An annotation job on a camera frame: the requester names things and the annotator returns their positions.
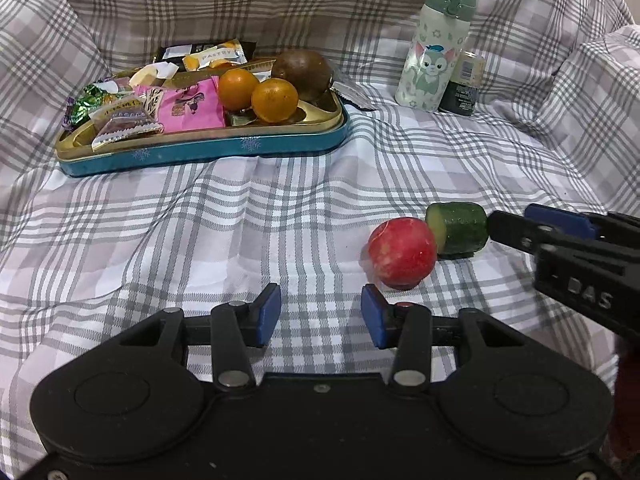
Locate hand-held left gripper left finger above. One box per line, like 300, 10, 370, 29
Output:
117, 282, 282, 394

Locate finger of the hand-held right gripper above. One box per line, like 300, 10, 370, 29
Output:
525, 203, 609, 241
487, 210, 552, 261

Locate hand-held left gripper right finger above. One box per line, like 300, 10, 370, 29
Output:
361, 283, 529, 395

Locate cream yellow pastry packet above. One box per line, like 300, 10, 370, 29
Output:
182, 40, 246, 71

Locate white candy wrapper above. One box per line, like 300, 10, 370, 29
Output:
129, 62, 178, 86

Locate teal tin tray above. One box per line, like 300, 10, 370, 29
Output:
54, 57, 349, 178

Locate dark foil wrapper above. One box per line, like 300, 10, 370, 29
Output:
331, 80, 377, 112

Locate beige snack packet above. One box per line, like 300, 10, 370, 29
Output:
92, 95, 146, 123

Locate red radish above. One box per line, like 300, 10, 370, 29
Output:
368, 217, 438, 291

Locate small dark jar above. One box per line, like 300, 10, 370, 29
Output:
439, 51, 487, 115

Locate black snack packet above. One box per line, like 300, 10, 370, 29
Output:
152, 42, 258, 67

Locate brown round fruit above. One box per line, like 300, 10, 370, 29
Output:
271, 50, 334, 105

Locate green foil candy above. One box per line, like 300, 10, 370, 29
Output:
62, 80, 133, 131

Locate cucumber piece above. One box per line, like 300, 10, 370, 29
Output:
425, 202, 489, 260

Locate pink snack packet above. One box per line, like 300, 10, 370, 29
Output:
162, 76, 227, 133

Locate cartoon print water bottle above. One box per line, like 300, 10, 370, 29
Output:
395, 0, 477, 112

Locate small orange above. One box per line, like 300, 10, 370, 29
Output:
251, 78, 299, 124
218, 67, 261, 112

